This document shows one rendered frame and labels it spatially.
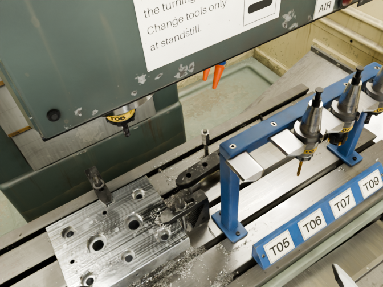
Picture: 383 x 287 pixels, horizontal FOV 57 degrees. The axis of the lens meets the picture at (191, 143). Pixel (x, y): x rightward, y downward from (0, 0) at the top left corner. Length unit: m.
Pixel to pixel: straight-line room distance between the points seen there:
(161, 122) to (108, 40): 1.06
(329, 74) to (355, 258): 0.77
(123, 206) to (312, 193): 0.53
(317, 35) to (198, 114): 0.64
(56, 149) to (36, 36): 0.95
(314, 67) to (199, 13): 1.32
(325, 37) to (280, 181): 0.76
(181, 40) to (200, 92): 1.52
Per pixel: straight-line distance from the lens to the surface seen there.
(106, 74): 0.31
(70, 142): 1.21
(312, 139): 0.76
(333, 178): 1.12
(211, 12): 0.34
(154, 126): 1.34
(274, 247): 0.92
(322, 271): 1.13
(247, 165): 0.70
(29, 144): 1.18
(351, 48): 1.56
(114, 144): 1.31
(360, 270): 1.17
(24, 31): 0.28
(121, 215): 0.94
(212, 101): 1.80
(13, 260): 1.10
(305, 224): 0.96
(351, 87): 0.80
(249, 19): 0.37
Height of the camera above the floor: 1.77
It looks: 48 degrees down
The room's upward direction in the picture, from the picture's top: 6 degrees counter-clockwise
